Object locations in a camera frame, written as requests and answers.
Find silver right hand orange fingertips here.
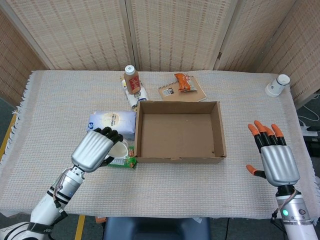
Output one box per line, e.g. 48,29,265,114
246,120,301,187

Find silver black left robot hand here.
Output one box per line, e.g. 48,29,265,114
71,126,124,173

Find white paper cup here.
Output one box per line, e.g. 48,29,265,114
104,138,130,162

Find pale blue wet wipes pack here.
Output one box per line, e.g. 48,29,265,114
86,110,138,141

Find green snack packet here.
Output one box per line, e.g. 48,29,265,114
107,146,138,170

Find white snack package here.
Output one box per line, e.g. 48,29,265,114
121,77,149,111

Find open brown cardboard box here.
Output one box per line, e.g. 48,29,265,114
134,100,228,165

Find orange snack packet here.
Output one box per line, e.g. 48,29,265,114
174,73,198,93

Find white power strip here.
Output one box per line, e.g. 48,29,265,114
299,124,320,137

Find milk tea bottle red label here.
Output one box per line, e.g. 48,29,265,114
124,64,141,95

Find dark blue chair seat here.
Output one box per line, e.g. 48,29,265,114
103,216,212,240

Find brown kraft spiral notebook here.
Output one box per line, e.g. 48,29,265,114
157,75,208,103

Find woven folding screen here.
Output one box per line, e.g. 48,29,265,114
0,0,320,108

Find white power cable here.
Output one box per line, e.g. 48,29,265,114
297,93,320,126

